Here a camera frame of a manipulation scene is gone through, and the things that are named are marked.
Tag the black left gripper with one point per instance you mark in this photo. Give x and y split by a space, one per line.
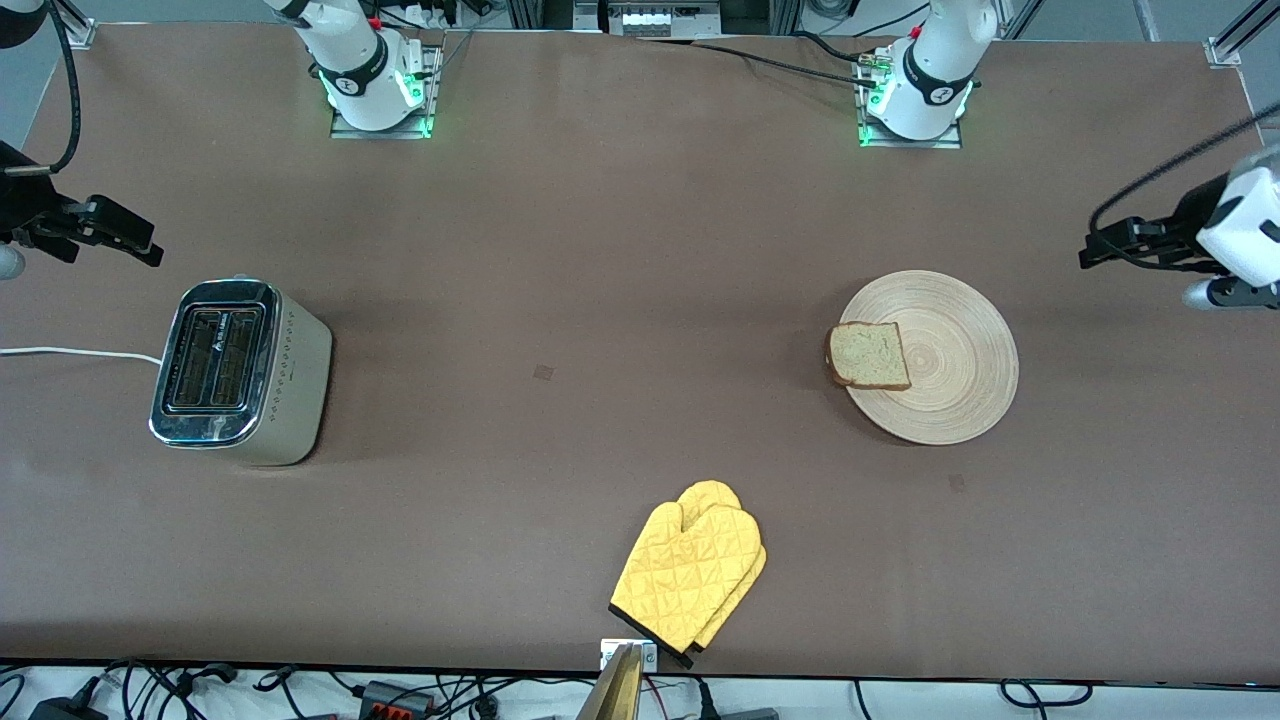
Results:
1183 228

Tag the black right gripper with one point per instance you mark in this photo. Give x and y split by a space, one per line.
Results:
22 212

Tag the round light wooden plate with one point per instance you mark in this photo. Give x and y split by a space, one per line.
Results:
960 370

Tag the brown bread slice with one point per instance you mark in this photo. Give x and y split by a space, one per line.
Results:
870 355

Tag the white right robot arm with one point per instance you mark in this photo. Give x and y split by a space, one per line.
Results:
350 60

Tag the silver two-slot toaster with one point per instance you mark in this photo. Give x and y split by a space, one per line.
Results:
290 400

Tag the white power strip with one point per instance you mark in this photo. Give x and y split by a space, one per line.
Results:
430 12

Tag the black power adapter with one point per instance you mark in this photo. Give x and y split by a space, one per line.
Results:
65 710

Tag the yellow quilted oven mitt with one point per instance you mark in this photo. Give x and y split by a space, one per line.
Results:
712 492
680 580

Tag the white electrical terminal block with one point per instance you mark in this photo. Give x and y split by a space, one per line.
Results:
660 18

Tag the black orange connector block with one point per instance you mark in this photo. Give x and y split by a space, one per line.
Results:
395 697

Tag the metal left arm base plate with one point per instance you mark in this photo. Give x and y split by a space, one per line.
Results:
945 143

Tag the aluminium table corner bracket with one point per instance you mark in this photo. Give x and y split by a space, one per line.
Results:
1235 40
72 30

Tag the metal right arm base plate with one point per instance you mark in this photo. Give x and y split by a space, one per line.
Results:
400 133

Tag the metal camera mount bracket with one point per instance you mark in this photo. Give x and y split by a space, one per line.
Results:
650 655

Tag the tan camera stand beam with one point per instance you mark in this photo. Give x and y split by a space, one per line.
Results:
615 695

